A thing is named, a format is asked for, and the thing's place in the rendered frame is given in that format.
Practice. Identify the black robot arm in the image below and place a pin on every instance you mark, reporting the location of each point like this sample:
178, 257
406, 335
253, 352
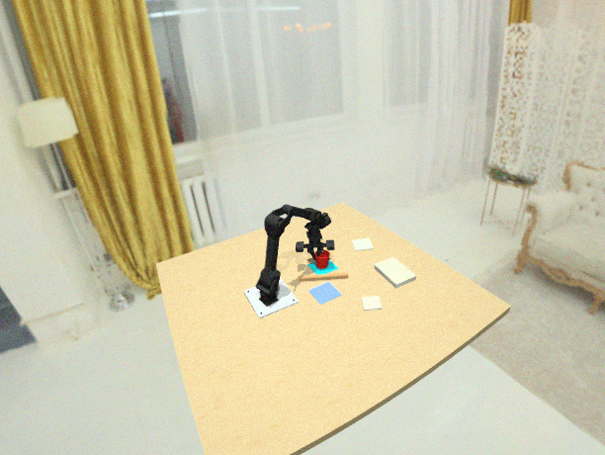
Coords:
274, 226

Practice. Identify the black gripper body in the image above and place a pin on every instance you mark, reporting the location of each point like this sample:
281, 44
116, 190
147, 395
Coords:
314, 242

